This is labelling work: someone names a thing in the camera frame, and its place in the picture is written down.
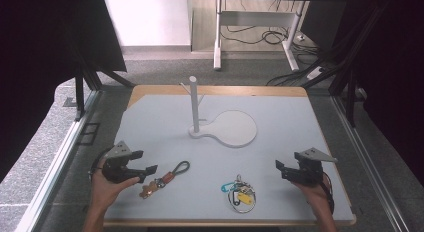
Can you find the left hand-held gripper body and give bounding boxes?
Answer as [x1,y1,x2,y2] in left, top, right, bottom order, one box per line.
[101,140,147,185]

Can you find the black curtain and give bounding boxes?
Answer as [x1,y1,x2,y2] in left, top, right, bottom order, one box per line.
[333,0,424,180]
[0,0,128,183]

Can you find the person's right hand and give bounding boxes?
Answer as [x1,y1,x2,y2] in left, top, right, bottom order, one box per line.
[292,173,334,211]

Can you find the person's left hand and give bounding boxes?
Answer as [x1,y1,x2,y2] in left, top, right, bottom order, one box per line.
[89,157,141,214]

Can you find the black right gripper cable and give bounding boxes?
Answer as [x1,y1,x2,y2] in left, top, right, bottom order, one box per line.
[320,171,336,215]

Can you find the leather strap keychain with bear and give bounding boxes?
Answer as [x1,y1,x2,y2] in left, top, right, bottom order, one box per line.
[138,160,191,200]

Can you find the white key stand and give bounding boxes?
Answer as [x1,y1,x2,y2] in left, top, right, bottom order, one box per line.
[179,75,259,149]

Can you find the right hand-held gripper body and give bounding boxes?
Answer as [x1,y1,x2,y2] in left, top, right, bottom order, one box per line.
[281,147,338,188]

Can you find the white power strip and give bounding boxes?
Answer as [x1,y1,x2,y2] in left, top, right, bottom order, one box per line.
[306,66,325,81]

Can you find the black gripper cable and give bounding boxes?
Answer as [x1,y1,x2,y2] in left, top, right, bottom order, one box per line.
[88,146,115,180]
[320,171,336,215]

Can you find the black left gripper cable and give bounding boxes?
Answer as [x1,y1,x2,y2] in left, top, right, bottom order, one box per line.
[88,146,115,180]

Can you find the black metal stand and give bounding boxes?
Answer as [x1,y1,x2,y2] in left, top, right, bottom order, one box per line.
[63,48,136,122]
[301,0,388,128]

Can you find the light grey table mat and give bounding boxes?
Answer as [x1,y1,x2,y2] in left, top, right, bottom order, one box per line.
[104,93,355,222]

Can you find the aluminium frame rail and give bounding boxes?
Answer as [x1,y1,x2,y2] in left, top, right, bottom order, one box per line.
[331,95,409,232]
[14,90,103,232]

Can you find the black floor cables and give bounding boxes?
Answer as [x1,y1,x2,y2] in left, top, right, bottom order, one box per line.
[219,0,334,87]

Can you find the key bunch with yellow tag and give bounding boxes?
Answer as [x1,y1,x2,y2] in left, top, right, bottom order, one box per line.
[220,173,257,215]

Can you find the white desk frame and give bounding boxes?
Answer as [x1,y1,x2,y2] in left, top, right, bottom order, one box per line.
[213,0,307,72]

